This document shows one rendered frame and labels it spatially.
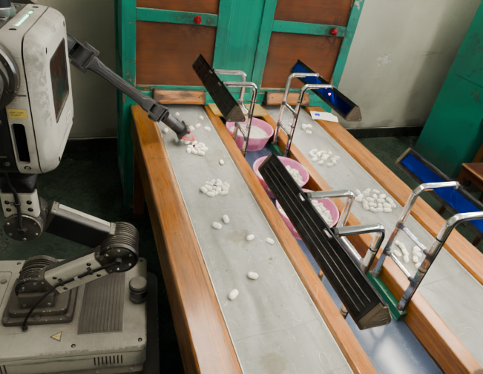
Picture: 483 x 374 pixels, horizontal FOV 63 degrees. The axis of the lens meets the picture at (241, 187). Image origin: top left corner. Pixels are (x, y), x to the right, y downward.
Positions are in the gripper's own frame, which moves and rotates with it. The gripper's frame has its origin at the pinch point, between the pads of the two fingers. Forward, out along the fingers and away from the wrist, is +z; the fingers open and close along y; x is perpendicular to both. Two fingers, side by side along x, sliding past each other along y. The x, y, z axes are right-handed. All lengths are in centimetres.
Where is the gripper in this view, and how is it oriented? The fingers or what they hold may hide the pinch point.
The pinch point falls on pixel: (193, 139)
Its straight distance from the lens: 201.5
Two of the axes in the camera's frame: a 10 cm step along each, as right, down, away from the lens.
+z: 6.1, 4.9, 6.3
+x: -7.2, 6.6, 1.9
